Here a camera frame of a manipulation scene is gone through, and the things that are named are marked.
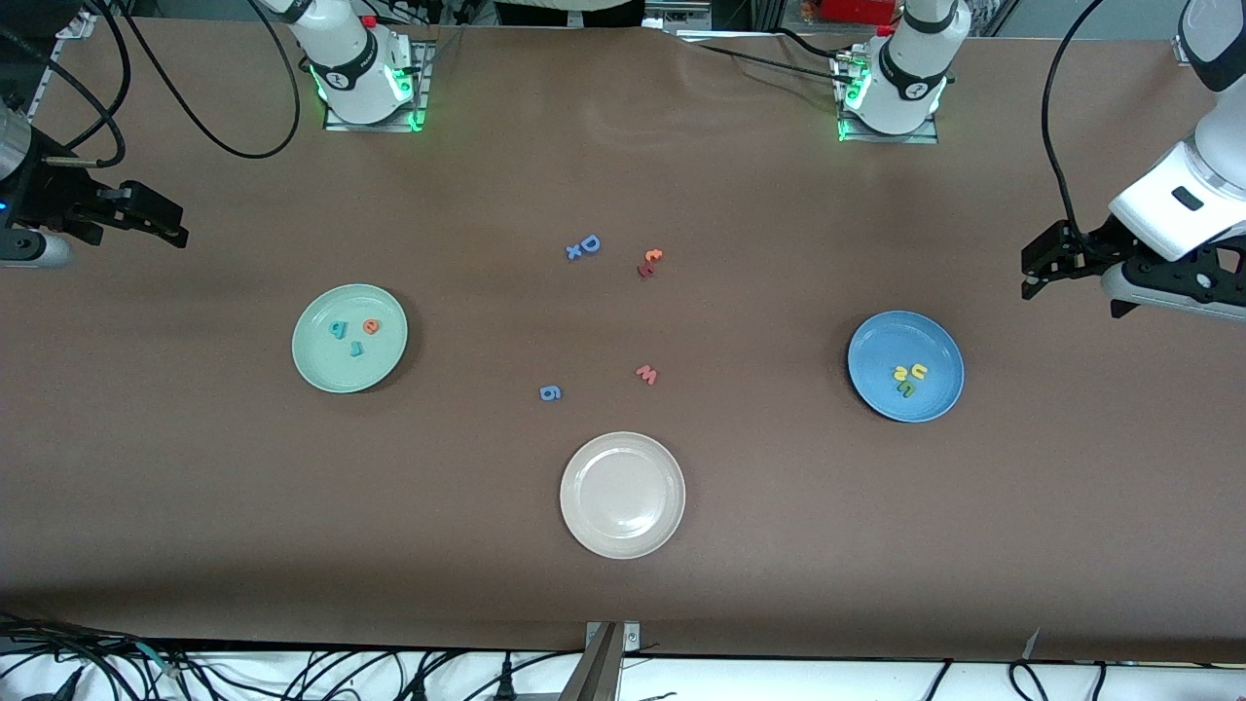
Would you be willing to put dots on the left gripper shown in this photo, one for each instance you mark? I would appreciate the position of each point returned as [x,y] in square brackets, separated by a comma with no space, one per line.
[1092,244]

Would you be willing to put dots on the beige plate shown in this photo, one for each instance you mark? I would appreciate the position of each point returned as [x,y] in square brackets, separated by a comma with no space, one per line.
[622,495]

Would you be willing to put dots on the person in light clothing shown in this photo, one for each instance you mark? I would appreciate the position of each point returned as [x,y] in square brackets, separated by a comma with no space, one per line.
[569,5]

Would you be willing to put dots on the aluminium frame rail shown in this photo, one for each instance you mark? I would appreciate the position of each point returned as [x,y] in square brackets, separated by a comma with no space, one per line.
[73,24]

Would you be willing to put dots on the white paper scrap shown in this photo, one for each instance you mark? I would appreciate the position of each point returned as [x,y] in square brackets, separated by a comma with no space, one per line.
[1032,643]

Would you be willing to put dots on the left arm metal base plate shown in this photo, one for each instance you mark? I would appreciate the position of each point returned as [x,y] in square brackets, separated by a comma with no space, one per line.
[857,137]

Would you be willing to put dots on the aluminium profile leg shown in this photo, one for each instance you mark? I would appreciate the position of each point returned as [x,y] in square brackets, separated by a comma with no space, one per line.
[594,677]

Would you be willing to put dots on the blue plate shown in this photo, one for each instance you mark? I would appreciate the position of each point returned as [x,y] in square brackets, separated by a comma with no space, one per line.
[934,341]

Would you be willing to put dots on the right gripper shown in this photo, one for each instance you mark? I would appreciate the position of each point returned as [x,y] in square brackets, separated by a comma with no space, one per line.
[49,192]

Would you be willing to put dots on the blue foam letter D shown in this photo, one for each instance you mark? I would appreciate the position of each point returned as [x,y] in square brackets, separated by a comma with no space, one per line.
[584,243]

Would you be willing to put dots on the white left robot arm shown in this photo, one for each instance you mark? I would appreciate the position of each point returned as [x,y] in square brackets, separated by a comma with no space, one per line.
[900,78]

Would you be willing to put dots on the light green plate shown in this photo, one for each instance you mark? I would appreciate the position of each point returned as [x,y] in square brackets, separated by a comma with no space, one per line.
[326,365]

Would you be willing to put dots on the small metal bracket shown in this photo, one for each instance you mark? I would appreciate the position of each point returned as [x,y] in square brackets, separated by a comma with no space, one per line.
[631,638]

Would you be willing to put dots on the red box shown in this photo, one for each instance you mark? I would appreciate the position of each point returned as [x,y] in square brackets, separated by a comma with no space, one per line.
[857,10]

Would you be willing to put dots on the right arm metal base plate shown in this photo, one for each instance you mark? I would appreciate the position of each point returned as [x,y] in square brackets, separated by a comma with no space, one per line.
[421,88]

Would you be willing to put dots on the grey metal equipment box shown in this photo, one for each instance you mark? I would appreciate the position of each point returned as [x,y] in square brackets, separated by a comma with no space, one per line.
[681,15]

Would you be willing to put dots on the pink foam letter w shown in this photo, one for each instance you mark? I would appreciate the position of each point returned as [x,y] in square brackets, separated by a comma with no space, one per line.
[646,376]

